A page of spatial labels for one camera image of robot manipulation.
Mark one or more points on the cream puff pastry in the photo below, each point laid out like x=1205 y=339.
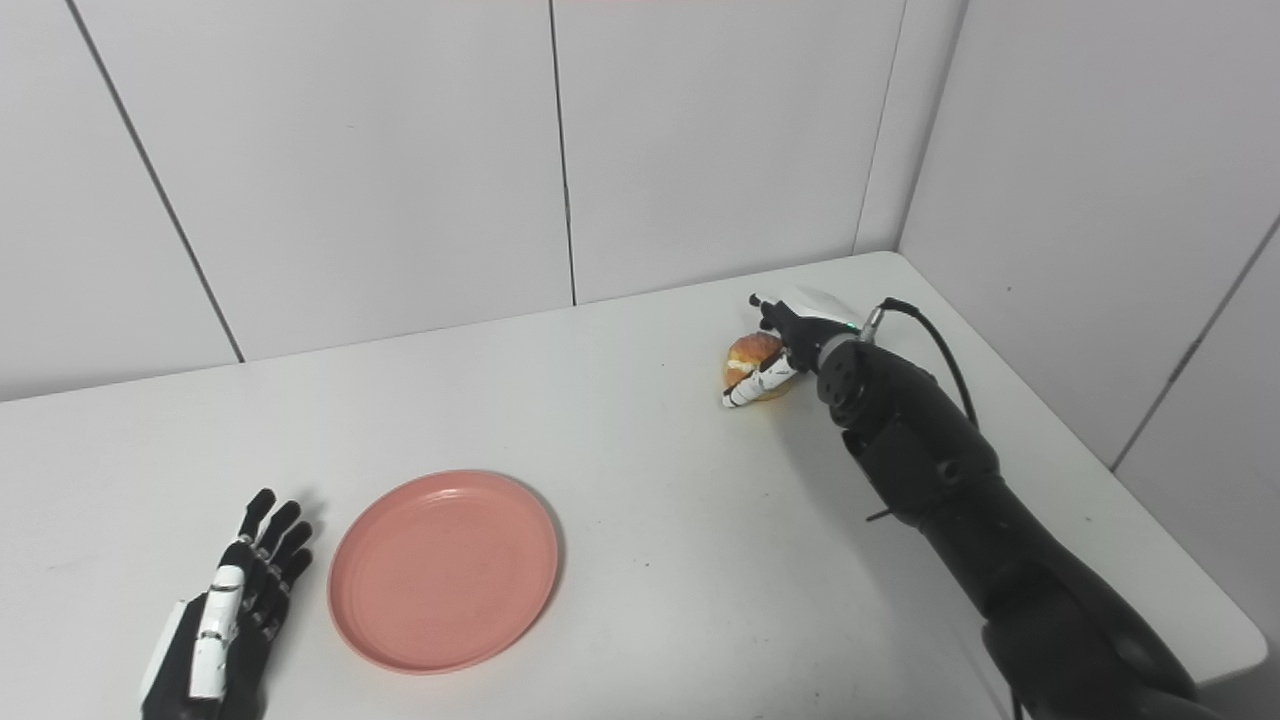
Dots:
x=752 y=352

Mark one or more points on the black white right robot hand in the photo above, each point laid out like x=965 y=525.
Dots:
x=800 y=325

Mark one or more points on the pink round plate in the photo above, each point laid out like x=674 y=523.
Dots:
x=443 y=572

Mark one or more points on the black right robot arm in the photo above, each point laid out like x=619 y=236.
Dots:
x=960 y=500

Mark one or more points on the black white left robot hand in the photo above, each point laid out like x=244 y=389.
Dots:
x=235 y=640

